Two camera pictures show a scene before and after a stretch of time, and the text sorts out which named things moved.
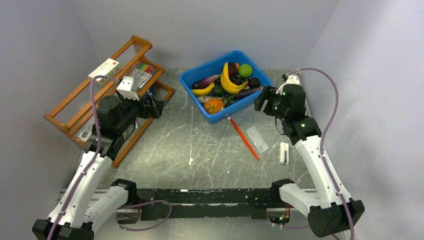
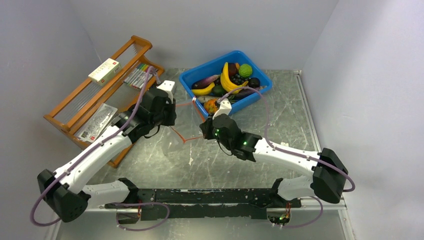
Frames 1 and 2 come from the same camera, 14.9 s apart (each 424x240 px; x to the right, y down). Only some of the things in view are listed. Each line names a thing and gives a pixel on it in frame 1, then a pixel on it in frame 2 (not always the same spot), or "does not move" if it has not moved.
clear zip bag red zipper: x=260 y=138 → x=189 y=119
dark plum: x=254 y=82 does not move
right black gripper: x=269 y=93 → x=206 y=127
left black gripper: x=153 y=110 → x=170 y=120
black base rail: x=175 y=203 does not move
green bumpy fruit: x=245 y=70 does not move
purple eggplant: x=202 y=83 does not move
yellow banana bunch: x=227 y=85 does not move
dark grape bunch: x=238 y=80 does not move
